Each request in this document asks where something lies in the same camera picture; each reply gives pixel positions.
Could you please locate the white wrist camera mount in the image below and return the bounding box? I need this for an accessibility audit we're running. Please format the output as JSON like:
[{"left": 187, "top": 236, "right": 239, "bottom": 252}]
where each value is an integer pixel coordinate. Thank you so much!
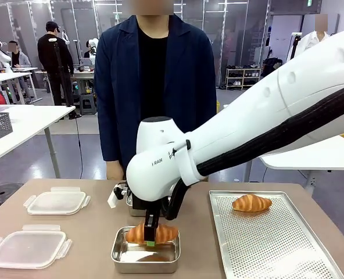
[{"left": 107, "top": 183, "right": 131, "bottom": 209}]

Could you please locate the black braided cable sleeve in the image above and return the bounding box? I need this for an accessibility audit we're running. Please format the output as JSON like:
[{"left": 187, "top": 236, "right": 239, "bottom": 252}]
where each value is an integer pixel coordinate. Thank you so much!
[{"left": 162, "top": 83, "right": 344, "bottom": 221}]

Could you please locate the white desk with curved edge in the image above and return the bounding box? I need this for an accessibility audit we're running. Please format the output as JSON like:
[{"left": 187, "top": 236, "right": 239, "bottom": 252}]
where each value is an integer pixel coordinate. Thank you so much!
[{"left": 259, "top": 134, "right": 344, "bottom": 190}]

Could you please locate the grey plastic stool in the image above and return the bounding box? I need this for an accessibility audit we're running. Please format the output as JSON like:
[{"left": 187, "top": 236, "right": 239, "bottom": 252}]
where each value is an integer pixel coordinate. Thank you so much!
[{"left": 79, "top": 93, "right": 96, "bottom": 116}]

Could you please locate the white side table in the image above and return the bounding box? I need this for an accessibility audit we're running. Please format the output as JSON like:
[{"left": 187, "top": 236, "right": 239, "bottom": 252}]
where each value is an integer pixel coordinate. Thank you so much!
[{"left": 0, "top": 104, "right": 76, "bottom": 179}]

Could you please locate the person's right hand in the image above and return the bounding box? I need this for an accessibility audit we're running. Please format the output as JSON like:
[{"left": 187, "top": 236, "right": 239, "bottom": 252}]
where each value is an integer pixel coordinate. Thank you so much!
[{"left": 106, "top": 160, "right": 125, "bottom": 181}]

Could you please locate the clear plastic clip lid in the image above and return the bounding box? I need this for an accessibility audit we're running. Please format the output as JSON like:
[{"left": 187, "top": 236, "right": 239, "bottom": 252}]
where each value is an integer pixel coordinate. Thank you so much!
[
  {"left": 23, "top": 187, "right": 92, "bottom": 216},
  {"left": 0, "top": 224, "right": 73, "bottom": 270}
]

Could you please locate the person in white shirt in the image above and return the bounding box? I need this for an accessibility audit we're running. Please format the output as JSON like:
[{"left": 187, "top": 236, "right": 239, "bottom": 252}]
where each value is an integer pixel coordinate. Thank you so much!
[{"left": 286, "top": 13, "right": 335, "bottom": 63}]

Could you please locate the golden brown croissant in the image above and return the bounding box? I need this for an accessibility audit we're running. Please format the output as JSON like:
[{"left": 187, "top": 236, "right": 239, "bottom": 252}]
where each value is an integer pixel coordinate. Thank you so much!
[
  {"left": 124, "top": 221, "right": 180, "bottom": 245},
  {"left": 231, "top": 194, "right": 273, "bottom": 213}
]

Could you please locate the perforated metal baking tray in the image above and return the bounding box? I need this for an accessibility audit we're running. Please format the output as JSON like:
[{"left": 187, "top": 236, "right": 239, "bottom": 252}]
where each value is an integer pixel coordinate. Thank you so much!
[{"left": 209, "top": 189, "right": 344, "bottom": 279}]

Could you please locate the seated person in grey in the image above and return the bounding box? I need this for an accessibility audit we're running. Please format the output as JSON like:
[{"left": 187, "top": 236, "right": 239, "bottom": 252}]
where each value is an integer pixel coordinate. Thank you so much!
[{"left": 8, "top": 40, "right": 33, "bottom": 99}]

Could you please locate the person in navy jacket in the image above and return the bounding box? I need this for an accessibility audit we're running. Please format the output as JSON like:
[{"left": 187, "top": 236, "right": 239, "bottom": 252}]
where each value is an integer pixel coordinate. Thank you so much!
[{"left": 94, "top": 13, "right": 218, "bottom": 181}]

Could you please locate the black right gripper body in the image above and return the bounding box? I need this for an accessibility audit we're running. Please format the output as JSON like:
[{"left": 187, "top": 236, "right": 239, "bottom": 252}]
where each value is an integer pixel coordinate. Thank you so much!
[{"left": 131, "top": 195, "right": 171, "bottom": 218}]

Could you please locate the man in black clothes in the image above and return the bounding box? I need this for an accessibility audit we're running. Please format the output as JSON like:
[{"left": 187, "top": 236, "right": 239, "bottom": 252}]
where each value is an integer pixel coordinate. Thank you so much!
[{"left": 37, "top": 20, "right": 82, "bottom": 120}]

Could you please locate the black tripod stand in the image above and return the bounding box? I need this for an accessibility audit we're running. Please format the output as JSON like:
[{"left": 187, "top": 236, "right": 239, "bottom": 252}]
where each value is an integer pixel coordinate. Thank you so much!
[{"left": 51, "top": 39, "right": 83, "bottom": 120}]

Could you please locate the wooden shoe rack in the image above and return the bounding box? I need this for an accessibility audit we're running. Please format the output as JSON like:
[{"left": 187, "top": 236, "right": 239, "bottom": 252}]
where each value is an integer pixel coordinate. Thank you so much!
[{"left": 225, "top": 67, "right": 262, "bottom": 91}]

